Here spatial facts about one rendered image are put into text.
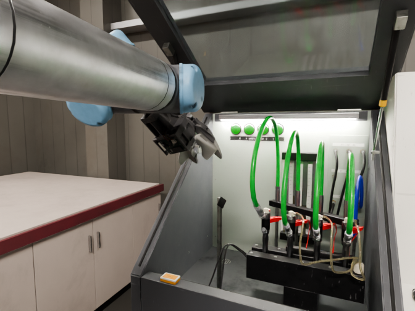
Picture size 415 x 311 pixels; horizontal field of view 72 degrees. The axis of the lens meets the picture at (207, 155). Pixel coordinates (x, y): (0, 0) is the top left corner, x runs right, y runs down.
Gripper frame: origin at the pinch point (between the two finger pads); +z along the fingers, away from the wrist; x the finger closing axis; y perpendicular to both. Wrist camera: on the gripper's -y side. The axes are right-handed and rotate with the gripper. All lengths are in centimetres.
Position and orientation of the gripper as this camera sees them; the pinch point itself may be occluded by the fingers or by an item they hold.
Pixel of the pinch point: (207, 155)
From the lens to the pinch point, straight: 73.4
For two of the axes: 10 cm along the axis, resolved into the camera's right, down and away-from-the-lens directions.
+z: 5.3, 6.6, 5.3
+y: -3.1, 7.3, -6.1
